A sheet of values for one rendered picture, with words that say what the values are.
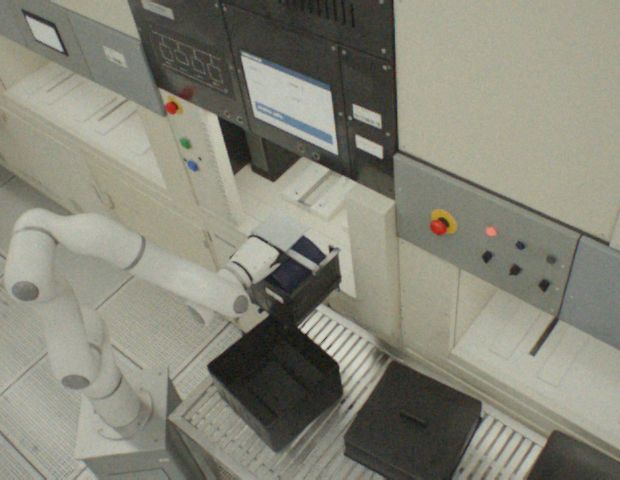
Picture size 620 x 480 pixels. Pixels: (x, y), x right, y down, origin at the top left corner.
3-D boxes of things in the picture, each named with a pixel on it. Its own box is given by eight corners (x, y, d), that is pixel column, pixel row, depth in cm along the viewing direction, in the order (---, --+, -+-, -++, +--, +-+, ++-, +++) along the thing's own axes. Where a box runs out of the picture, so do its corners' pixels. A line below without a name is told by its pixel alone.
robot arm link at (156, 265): (162, 239, 152) (260, 293, 170) (130, 231, 164) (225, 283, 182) (143, 277, 150) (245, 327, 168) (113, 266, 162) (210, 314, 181)
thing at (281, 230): (242, 302, 210) (220, 233, 186) (286, 258, 219) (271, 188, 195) (303, 343, 198) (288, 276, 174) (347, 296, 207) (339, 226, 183)
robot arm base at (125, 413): (89, 443, 207) (66, 415, 193) (95, 387, 220) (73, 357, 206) (151, 435, 207) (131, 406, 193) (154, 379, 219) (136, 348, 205)
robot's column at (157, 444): (148, 540, 262) (73, 459, 205) (152, 470, 280) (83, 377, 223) (221, 531, 261) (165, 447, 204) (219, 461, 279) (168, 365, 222)
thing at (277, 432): (285, 338, 223) (277, 307, 210) (345, 392, 208) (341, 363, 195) (217, 394, 213) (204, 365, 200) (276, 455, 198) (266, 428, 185)
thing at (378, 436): (342, 454, 196) (338, 434, 186) (392, 374, 211) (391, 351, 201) (437, 506, 183) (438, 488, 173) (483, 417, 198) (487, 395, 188)
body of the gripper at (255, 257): (227, 274, 185) (256, 248, 190) (255, 293, 180) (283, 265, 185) (221, 257, 179) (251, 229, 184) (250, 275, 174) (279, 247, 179)
